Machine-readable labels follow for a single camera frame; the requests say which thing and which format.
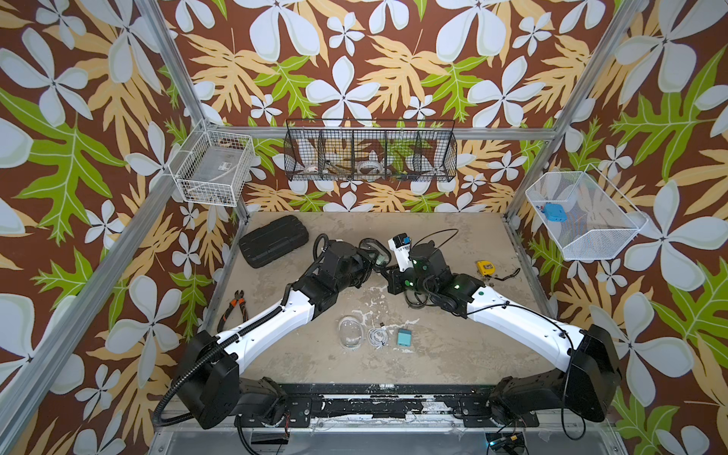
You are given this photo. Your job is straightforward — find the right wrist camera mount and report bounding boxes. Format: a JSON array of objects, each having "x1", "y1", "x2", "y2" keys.
[{"x1": 388, "y1": 233, "x2": 413, "y2": 272}]

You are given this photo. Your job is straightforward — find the orange handled pliers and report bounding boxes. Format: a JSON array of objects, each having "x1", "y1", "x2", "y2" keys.
[{"x1": 217, "y1": 290, "x2": 249, "y2": 332}]

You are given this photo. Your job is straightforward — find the white wire basket left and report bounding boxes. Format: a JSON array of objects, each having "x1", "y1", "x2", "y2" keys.
[{"x1": 170, "y1": 123, "x2": 256, "y2": 208}]

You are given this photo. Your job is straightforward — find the white wire basket right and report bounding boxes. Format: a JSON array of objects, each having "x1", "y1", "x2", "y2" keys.
[{"x1": 526, "y1": 170, "x2": 648, "y2": 262}]

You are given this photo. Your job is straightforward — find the yellow tape measure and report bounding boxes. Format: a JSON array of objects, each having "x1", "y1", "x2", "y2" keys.
[{"x1": 476, "y1": 260, "x2": 496, "y2": 277}]

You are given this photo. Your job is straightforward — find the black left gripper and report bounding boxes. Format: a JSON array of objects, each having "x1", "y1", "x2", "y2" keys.
[{"x1": 333, "y1": 247, "x2": 379, "y2": 296}]

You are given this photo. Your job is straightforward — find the black wire basket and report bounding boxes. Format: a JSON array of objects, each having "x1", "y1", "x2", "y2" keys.
[{"x1": 282, "y1": 119, "x2": 458, "y2": 182}]

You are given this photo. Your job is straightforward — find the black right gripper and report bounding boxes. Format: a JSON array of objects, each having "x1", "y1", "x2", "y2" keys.
[{"x1": 379, "y1": 262, "x2": 438, "y2": 300}]

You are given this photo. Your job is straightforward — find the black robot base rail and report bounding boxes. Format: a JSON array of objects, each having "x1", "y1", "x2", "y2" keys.
[{"x1": 232, "y1": 383, "x2": 541, "y2": 430}]

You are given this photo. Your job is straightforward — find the white wire basket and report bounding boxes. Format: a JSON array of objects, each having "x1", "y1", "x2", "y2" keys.
[
  {"x1": 170, "y1": 123, "x2": 256, "y2": 208},
  {"x1": 526, "y1": 170, "x2": 648, "y2": 262}
]

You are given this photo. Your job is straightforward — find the teal charger plug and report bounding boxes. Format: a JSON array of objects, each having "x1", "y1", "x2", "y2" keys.
[{"x1": 396, "y1": 328, "x2": 413, "y2": 347}]

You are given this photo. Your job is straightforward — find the blue object in basket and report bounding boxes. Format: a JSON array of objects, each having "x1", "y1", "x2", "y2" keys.
[{"x1": 542, "y1": 203, "x2": 568, "y2": 223}]

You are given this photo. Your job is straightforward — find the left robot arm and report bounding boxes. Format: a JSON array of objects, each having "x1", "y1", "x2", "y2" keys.
[{"x1": 152, "y1": 234, "x2": 382, "y2": 430}]

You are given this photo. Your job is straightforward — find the black ribbed hard case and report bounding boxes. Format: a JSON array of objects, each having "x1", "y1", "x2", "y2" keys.
[{"x1": 239, "y1": 215, "x2": 309, "y2": 268}]

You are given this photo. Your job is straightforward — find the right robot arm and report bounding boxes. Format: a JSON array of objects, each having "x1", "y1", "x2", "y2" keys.
[{"x1": 386, "y1": 234, "x2": 622, "y2": 424}]

